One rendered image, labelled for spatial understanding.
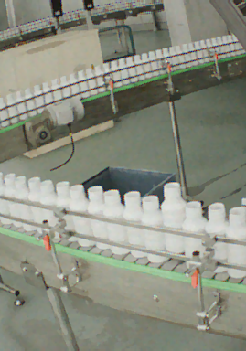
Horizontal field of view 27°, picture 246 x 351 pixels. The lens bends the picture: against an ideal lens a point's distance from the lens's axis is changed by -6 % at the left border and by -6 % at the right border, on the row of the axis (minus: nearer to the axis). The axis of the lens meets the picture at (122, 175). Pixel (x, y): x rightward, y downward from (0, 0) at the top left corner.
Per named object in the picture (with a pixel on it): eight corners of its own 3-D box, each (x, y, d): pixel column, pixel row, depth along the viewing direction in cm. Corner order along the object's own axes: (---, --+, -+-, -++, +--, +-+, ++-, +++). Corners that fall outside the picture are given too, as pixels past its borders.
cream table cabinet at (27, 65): (88, 119, 647) (71, 30, 603) (116, 126, 597) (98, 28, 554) (9, 149, 594) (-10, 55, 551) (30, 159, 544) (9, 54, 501)
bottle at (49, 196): (46, 239, 150) (32, 187, 144) (55, 229, 155) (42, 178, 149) (63, 240, 148) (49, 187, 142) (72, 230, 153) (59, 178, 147)
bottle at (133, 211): (158, 248, 135) (148, 190, 129) (147, 260, 131) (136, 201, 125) (138, 245, 138) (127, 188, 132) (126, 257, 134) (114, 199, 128)
